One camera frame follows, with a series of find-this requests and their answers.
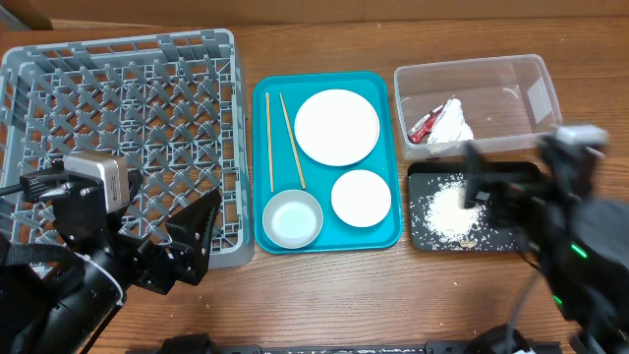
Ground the white tissue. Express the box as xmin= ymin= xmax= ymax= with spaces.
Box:
xmin=428 ymin=97 xmax=474 ymax=144

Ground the red snack wrapper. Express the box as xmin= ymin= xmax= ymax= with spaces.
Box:
xmin=407 ymin=104 xmax=444 ymax=145

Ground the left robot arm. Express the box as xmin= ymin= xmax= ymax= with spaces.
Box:
xmin=1 ymin=190 xmax=221 ymax=353

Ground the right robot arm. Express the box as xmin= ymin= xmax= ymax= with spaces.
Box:
xmin=464 ymin=138 xmax=628 ymax=353

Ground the black food waste tray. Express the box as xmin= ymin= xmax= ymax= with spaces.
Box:
xmin=407 ymin=160 xmax=544 ymax=254

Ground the clear plastic waste bin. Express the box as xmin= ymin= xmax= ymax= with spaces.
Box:
xmin=394 ymin=54 xmax=562 ymax=160

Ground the pile of rice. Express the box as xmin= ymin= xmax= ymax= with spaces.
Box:
xmin=410 ymin=172 xmax=517 ymax=250

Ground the grey shallow bowl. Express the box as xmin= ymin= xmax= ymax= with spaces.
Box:
xmin=262 ymin=190 xmax=324 ymax=250

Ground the right wooden chopstick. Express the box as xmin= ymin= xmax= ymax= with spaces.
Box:
xmin=279 ymin=92 xmax=307 ymax=190

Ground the wooden chopstick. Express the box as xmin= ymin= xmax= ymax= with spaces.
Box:
xmin=279 ymin=92 xmax=307 ymax=190
xmin=264 ymin=92 xmax=274 ymax=193

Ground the grey plastic dish rack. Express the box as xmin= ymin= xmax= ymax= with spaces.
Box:
xmin=1 ymin=29 xmax=255 ymax=268

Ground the left wooden chopstick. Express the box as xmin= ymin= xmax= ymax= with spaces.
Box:
xmin=264 ymin=92 xmax=274 ymax=193

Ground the teal plastic tray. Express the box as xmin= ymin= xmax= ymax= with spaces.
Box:
xmin=252 ymin=71 xmax=403 ymax=254

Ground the large white plate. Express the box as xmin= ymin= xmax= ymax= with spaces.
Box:
xmin=294 ymin=88 xmax=380 ymax=167

